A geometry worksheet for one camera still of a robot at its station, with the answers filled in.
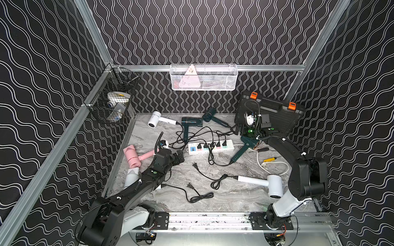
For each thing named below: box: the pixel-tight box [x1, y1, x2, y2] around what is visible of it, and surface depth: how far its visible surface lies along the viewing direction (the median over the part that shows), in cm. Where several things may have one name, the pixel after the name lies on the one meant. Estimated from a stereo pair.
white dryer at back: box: [147, 110, 178, 129], surface depth 115 cm
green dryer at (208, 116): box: [202, 107, 232, 129], surface depth 116 cm
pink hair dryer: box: [123, 144, 160, 169], surface depth 94 cm
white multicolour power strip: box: [186, 139, 235, 156], surface depth 100 cm
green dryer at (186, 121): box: [181, 116, 203, 144], surface depth 112 cm
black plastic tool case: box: [234, 91, 305, 135], surface depth 92 cm
